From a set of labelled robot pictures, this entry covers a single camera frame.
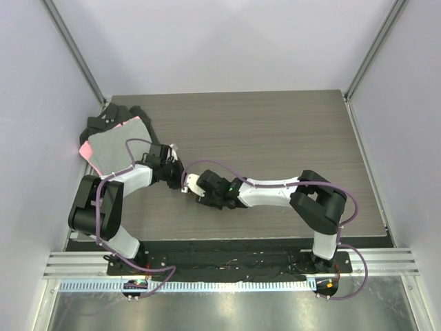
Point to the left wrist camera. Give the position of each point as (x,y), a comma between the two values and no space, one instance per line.
(173,152)

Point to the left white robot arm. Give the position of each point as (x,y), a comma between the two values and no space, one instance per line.
(98,205)

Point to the white slotted cable duct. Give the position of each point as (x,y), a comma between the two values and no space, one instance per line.
(140,286)

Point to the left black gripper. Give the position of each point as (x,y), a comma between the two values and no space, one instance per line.
(176,184)

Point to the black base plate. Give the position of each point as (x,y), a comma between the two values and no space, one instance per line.
(247,260)

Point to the black cloth pile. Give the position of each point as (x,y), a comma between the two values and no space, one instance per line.
(106,134)

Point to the grey cloth napkin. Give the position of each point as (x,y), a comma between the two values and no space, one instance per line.
(113,148)

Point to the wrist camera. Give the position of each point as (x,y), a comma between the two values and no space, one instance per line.
(190,185)
(173,152)

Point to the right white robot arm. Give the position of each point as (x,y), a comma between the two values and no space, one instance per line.
(318,204)

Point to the pink cloth napkin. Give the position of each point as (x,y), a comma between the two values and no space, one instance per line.
(86,150)

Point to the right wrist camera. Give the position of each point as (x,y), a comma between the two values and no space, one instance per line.
(190,185)

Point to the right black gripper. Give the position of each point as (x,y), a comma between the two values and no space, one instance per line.
(207,200)

